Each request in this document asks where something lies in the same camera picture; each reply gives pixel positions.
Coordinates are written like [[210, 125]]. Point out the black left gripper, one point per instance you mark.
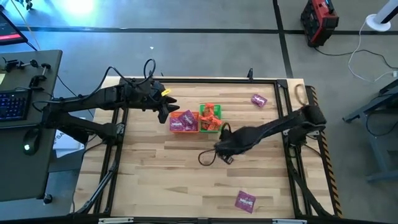
[[146, 95]]

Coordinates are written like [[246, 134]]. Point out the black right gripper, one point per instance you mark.
[[233, 143]]

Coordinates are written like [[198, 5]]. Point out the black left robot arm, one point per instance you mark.
[[93, 98]]

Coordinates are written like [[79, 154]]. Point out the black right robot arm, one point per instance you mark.
[[280, 123]]

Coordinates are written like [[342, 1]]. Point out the orange plastic basket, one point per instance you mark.
[[183, 132]]

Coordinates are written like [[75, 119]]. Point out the green plastic basket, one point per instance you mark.
[[218, 109]]

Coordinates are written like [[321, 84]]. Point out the yellow black hazard tape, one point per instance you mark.
[[331, 174]]

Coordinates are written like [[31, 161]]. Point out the black desk clamp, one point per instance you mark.
[[38, 79], [15, 64]]

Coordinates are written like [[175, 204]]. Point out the black computer mouse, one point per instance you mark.
[[31, 141]]

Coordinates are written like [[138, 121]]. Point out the black desk foot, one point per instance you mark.
[[47, 198]]

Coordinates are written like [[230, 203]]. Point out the black backlit keyboard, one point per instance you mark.
[[12, 105]]

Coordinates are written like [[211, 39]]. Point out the dark grey desk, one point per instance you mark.
[[18, 174]]

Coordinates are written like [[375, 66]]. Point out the red black power unit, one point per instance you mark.
[[318, 23]]

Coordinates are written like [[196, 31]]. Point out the black computer monitor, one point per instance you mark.
[[9, 31]]

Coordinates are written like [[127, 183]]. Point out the white round stand with pole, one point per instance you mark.
[[377, 22]]

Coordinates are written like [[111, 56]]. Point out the black aluminium table frame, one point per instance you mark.
[[202, 80]]

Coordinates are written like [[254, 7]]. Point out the small black post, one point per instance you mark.
[[250, 74]]

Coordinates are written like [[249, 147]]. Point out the silver metal bracket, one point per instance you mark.
[[289, 221], [115, 220]]

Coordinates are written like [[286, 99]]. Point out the grey metal table frame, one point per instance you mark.
[[377, 146]]

